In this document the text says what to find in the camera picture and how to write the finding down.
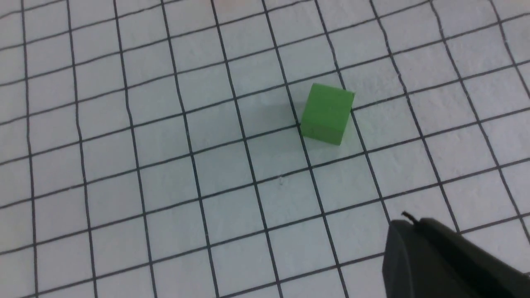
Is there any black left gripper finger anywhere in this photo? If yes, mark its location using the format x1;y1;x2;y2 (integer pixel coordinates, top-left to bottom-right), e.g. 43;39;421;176
382;212;530;298

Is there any white black-grid tablecloth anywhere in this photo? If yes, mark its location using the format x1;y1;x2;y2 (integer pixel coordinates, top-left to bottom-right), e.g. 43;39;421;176
0;0;529;298

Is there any green foam cube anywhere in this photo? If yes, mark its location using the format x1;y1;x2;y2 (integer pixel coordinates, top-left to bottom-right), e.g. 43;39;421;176
300;83;355;145

